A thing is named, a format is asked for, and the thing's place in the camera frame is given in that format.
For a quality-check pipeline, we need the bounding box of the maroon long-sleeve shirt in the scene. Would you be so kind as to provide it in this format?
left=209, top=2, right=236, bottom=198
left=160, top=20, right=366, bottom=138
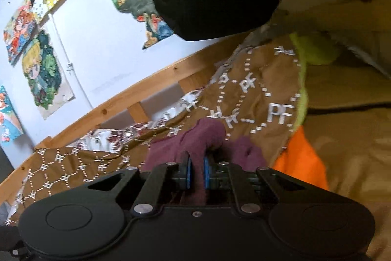
left=142, top=118, right=268, bottom=207

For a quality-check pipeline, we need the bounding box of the tan bedsheet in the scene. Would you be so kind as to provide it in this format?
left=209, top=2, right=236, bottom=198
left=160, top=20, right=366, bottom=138
left=266, top=0, right=391, bottom=261

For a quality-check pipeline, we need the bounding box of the red-haired figure wall poster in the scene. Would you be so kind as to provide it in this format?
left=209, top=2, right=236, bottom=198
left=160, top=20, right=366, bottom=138
left=3, top=0, right=39, bottom=66

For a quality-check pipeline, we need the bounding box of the blue cartoon wall poster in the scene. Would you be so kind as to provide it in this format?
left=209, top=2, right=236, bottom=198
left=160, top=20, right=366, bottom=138
left=0, top=84, right=25, bottom=145

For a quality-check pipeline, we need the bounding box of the blond child wall poster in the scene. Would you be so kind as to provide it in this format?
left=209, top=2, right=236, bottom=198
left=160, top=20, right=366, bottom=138
left=21, top=29, right=76, bottom=120

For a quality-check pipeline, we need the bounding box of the brown letter-print blanket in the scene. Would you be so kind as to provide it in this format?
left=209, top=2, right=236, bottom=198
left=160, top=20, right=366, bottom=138
left=6, top=34, right=310, bottom=226

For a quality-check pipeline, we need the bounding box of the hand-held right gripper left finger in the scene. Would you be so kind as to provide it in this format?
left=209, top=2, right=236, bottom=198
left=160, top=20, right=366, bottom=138
left=87, top=152, right=193, bottom=216

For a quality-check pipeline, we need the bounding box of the orange cloth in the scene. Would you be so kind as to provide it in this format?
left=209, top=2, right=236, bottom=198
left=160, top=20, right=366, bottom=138
left=272, top=126, right=330, bottom=192

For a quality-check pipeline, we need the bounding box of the floral bedsheet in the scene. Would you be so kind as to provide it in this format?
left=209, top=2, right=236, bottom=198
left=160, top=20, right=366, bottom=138
left=4, top=88, right=211, bottom=226

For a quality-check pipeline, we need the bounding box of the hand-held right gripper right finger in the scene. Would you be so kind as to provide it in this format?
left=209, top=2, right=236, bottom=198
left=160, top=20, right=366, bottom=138
left=203, top=155, right=304, bottom=215

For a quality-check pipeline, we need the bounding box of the yellow-green cloth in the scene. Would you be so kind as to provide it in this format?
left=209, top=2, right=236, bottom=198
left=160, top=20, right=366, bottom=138
left=289, top=30, right=339, bottom=131

